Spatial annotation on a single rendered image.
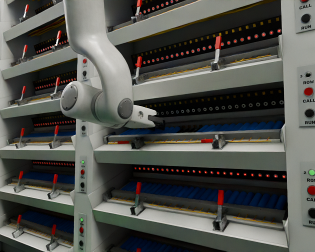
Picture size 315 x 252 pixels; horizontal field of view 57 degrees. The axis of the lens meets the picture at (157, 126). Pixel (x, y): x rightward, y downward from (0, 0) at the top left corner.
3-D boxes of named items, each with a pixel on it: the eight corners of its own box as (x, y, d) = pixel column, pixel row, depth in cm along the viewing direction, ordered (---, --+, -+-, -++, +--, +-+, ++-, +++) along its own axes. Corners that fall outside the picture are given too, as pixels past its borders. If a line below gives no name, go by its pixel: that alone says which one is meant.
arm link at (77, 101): (128, 96, 73) (104, 94, 79) (86, 79, 63) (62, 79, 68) (121, 129, 72) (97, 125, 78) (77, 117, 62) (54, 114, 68)
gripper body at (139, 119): (133, 97, 75) (159, 107, 83) (106, 101, 81) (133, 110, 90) (130, 125, 73) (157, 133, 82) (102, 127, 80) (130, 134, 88)
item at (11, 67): (81, 56, 107) (69, 17, 103) (4, 79, 144) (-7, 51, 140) (118, 49, 122) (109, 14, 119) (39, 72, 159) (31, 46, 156)
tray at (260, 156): (288, 171, 61) (282, 128, 59) (96, 162, 98) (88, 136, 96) (306, 137, 76) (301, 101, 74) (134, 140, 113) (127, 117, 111)
